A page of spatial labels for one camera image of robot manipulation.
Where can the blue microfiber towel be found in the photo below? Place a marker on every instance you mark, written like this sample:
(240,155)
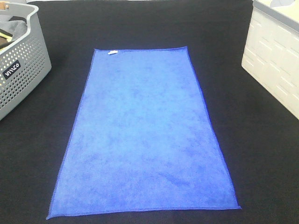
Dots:
(142,140)

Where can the black tablecloth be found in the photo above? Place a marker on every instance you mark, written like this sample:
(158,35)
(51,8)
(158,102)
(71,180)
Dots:
(258,137)

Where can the grey cloth in basket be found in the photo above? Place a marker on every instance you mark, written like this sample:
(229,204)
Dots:
(16,28)

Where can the white plastic storage box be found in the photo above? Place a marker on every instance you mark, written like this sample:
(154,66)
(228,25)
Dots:
(271,53)

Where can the grey perforated laundry basket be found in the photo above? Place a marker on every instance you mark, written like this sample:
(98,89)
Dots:
(23,63)

